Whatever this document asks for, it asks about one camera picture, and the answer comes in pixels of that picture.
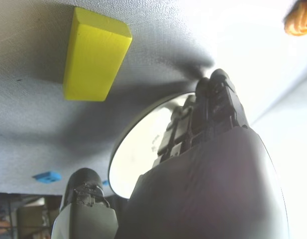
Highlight white plate with dark rim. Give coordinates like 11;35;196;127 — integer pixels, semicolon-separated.
107;91;201;200

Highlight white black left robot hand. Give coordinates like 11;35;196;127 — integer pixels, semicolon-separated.
51;68;291;239

